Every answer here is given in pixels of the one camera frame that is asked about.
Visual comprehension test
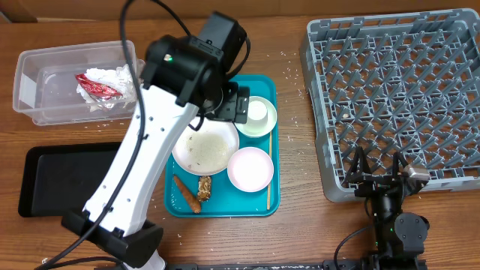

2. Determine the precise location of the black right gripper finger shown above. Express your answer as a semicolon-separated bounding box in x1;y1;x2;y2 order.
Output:
346;146;372;182
391;151;408;177

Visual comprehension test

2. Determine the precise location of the red snack wrapper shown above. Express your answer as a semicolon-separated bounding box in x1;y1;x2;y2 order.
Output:
75;73;122;101

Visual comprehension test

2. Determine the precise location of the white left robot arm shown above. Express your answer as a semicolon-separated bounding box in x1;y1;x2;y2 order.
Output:
62;34;251;269

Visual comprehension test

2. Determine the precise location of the teal plastic tray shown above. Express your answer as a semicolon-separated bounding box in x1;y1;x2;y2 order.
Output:
163;73;281;218

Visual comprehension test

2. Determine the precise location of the white cup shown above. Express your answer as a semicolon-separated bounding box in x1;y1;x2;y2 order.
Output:
247;100;268;125

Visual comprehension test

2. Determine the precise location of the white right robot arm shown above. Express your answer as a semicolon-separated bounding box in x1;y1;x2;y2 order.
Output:
334;146;430;270

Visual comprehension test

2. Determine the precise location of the light green bowl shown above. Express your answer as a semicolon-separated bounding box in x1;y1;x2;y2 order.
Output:
235;96;278;138

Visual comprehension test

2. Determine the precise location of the grey dishwasher rack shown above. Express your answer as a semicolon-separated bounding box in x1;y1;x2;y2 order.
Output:
300;8;479;203

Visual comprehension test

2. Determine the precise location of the black plastic tray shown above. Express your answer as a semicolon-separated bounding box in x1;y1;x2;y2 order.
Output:
18;142;120;218

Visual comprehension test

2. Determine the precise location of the large pink plate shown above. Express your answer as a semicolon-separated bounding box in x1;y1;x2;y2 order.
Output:
172;118;239;176

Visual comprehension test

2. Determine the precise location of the brown food scrap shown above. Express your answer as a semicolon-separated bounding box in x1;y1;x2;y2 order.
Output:
196;175;212;202

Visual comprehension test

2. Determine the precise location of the clear plastic bin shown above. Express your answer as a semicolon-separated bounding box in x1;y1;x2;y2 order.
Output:
13;41;136;126

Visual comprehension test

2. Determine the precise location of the brown sausage piece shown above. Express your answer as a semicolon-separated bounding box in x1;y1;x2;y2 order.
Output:
173;175;202;214

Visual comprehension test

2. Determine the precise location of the wooden chopstick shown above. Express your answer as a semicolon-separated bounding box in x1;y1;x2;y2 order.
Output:
266;132;275;210

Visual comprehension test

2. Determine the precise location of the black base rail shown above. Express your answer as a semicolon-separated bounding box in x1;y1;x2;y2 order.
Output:
166;259;428;270

